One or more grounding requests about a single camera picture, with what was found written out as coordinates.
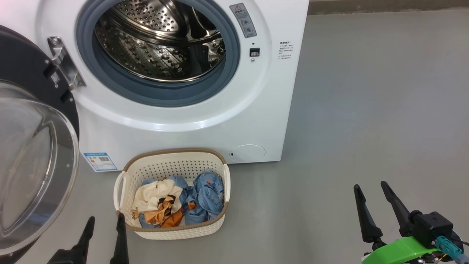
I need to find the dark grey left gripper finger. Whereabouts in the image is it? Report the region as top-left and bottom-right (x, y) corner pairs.
(71, 216), (96, 264)
(110, 213), (129, 264)

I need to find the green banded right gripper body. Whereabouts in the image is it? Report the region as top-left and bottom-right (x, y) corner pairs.
(361, 236), (440, 264)

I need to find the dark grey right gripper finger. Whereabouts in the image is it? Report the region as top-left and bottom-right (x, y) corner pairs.
(380, 181), (413, 237)
(353, 184), (385, 252)

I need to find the cream cartoon print garment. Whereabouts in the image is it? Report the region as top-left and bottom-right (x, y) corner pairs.
(131, 176), (189, 228)

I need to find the black rimmed glass washer door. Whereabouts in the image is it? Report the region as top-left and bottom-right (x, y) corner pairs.
(0, 25), (80, 264)

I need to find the blue denim garment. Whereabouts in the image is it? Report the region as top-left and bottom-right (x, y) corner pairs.
(185, 169), (225, 225)

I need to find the cream perforated laundry basket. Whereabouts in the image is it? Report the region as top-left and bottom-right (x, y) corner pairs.
(113, 148), (231, 241)

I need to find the white front-load washing machine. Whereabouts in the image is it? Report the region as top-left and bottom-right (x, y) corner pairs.
(0, 0), (310, 173)

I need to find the grey rubber door seal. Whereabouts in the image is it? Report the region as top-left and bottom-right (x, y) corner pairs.
(76, 0), (241, 108)

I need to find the metal door hinge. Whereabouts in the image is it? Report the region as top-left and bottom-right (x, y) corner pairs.
(47, 36), (86, 91)

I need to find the blue energy label sticker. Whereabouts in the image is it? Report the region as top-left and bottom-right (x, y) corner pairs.
(83, 152), (118, 172)

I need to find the round white filter cover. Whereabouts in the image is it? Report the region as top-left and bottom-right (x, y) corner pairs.
(229, 144), (266, 162)

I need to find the perforated steel washer drum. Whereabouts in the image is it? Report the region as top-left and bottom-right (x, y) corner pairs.
(95, 0), (226, 83)

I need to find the grey warning label sticker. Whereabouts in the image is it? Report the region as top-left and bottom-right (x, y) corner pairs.
(230, 3), (257, 39)

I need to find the teal right camera connector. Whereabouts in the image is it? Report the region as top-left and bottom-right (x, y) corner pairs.
(435, 236), (469, 264)

